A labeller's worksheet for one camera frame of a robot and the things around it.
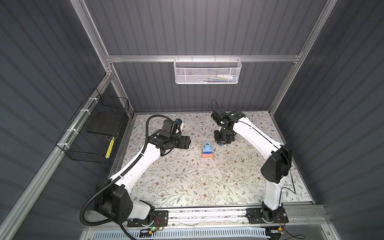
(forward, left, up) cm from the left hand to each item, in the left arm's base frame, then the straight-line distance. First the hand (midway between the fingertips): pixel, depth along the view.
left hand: (184, 140), depth 82 cm
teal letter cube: (0, -13, -6) cm, 15 cm away
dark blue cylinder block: (-6, -19, +3) cm, 20 cm away
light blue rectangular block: (0, -12, -11) cm, 16 cm away
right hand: (-2, -20, -3) cm, 21 cm away
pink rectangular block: (-1, -14, -15) cm, 21 cm away
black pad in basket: (+5, +40, +11) cm, 41 cm away
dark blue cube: (0, -13, -15) cm, 19 cm away
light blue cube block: (-1, -14, -9) cm, 16 cm away
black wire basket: (-1, +46, +9) cm, 47 cm away
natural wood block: (-1, -14, -17) cm, 22 cm away
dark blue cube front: (0, -15, -14) cm, 20 cm away
